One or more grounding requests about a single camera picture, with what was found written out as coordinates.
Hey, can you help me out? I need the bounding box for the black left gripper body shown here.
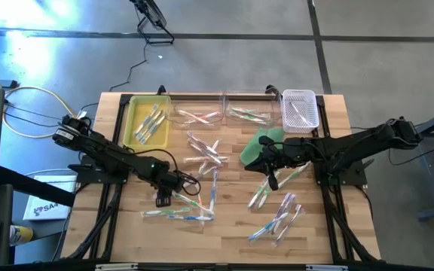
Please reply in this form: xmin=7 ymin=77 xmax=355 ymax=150
xmin=145 ymin=165 xmax=187 ymax=209

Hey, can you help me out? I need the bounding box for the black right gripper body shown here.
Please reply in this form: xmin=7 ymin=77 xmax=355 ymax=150
xmin=256 ymin=134 xmax=301 ymax=192

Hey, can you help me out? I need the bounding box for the blue toothbrush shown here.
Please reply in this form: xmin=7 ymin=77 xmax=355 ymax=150
xmin=133 ymin=104 xmax=160 ymax=136
xmin=137 ymin=108 xmax=164 ymax=140
xmin=140 ymin=114 xmax=167 ymax=146
xmin=167 ymin=213 xmax=215 ymax=223
xmin=248 ymin=212 xmax=290 ymax=242
xmin=209 ymin=170 xmax=219 ymax=212

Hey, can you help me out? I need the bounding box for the green cloth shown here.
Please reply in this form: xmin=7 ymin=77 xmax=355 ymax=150
xmin=238 ymin=126 xmax=286 ymax=166

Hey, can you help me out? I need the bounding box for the clear plastic bin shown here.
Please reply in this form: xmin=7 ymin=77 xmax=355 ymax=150
xmin=170 ymin=92 xmax=226 ymax=131
xmin=224 ymin=90 xmax=283 ymax=129

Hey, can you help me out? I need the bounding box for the wrapped orange yellow toothbrush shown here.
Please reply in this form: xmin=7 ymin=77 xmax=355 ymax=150
xmin=182 ymin=156 xmax=230 ymax=164

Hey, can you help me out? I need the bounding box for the white perforated basket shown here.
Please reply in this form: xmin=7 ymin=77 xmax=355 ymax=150
xmin=280 ymin=89 xmax=320 ymax=135

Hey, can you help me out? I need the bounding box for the yellow plastic bin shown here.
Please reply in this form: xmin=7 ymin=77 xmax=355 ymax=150
xmin=121 ymin=94 xmax=172 ymax=151

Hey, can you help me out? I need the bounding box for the white label strip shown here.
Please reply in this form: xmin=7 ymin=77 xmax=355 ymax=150
xmin=305 ymin=264 xmax=349 ymax=271
xmin=95 ymin=263 xmax=139 ymax=271

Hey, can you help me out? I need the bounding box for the white printed box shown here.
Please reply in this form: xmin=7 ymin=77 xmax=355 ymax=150
xmin=22 ymin=174 xmax=78 ymax=222

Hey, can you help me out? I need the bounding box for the black side table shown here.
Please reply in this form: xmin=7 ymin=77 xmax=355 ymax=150
xmin=0 ymin=164 xmax=78 ymax=266

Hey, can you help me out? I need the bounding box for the yellow white can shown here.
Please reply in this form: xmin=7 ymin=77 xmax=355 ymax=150
xmin=8 ymin=224 xmax=35 ymax=247

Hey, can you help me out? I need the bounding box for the black floor fan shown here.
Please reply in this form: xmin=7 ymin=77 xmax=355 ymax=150
xmin=128 ymin=0 xmax=176 ymax=45

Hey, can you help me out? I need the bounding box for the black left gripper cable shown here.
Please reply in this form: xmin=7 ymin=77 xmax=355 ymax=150
xmin=173 ymin=169 xmax=202 ymax=197

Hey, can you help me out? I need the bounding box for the black power cable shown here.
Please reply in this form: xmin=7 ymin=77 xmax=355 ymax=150
xmin=107 ymin=41 xmax=149 ymax=93

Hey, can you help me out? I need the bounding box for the grey metal table frame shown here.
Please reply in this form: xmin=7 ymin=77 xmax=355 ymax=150
xmin=408 ymin=102 xmax=434 ymax=222

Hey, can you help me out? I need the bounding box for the beige cable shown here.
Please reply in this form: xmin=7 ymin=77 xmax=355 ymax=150
xmin=1 ymin=85 xmax=75 ymax=139

